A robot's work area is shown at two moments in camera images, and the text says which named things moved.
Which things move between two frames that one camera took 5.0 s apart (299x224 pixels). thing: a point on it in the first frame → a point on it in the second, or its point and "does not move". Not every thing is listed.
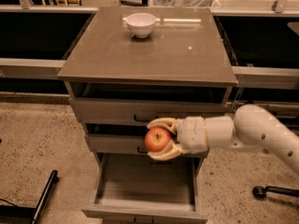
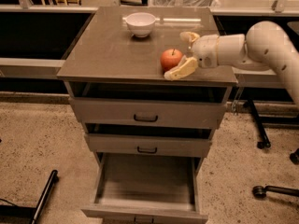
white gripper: (192, 134) → (205, 50)
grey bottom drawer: (137, 189) does not move
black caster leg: (260, 192) does not move
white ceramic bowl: (140, 23) does not move
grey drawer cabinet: (125, 67) does not move
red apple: (157, 138) → (170, 58)
